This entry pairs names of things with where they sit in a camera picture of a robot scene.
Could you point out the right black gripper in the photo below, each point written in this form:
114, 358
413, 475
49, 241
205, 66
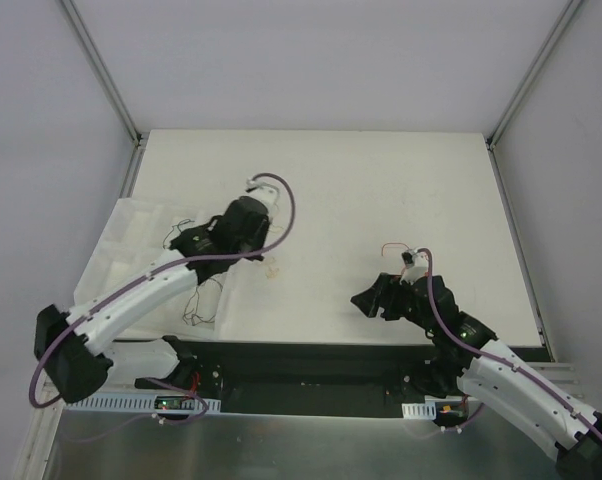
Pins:
393, 298

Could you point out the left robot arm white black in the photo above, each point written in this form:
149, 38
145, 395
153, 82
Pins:
79, 350

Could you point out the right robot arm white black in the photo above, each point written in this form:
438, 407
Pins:
470, 359

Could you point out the white compartment tray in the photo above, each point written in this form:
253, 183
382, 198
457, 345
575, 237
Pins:
136, 234

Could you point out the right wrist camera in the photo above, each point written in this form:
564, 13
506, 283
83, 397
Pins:
416, 265

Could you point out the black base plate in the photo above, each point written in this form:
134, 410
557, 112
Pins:
337, 380

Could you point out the right white cable duct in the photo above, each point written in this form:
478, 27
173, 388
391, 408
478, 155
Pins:
419, 411

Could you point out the white cable duct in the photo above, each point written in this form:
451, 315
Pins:
419, 411
144, 403

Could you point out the left white cable duct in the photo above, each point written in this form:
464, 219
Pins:
144, 403

